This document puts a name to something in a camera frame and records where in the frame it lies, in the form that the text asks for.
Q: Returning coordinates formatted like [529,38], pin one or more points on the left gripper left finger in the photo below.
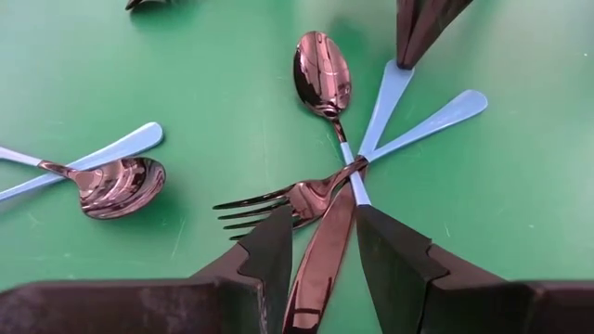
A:
[267,260]

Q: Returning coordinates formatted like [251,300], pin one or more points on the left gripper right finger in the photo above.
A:
[399,269]

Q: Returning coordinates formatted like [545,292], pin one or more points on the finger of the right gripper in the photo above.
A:
[427,23]

